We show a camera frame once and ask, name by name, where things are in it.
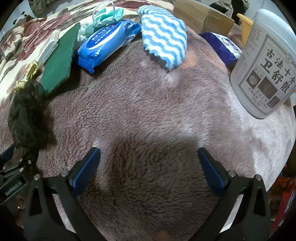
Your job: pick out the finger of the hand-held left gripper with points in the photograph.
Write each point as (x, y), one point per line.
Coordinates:
(6, 154)
(13, 168)

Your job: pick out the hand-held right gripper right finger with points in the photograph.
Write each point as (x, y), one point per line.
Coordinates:
(210, 171)

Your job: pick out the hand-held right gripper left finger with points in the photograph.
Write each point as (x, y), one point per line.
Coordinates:
(85, 169)

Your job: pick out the black mesh hair net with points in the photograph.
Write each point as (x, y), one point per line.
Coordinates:
(27, 115)

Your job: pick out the green scouring pad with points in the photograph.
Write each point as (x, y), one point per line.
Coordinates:
(61, 60)

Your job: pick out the blue wet wipes pack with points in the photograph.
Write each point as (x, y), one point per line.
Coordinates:
(104, 44)

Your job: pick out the blue white striped cloth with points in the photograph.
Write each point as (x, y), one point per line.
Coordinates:
(161, 37)

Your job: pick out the yellow plastic basket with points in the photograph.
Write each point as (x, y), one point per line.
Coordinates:
(246, 27)

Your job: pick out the green face mask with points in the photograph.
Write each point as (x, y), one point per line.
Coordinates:
(111, 16)

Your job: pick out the person's left hand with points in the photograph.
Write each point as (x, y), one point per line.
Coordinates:
(19, 202)

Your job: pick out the gold candy wrapper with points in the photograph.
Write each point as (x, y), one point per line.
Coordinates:
(20, 84)
(31, 69)

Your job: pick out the white labelled jar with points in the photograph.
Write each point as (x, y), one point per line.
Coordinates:
(261, 69)

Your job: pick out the panda plush toy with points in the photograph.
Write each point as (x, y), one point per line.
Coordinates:
(18, 21)

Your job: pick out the brown cardboard box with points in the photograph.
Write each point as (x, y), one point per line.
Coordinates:
(194, 16)

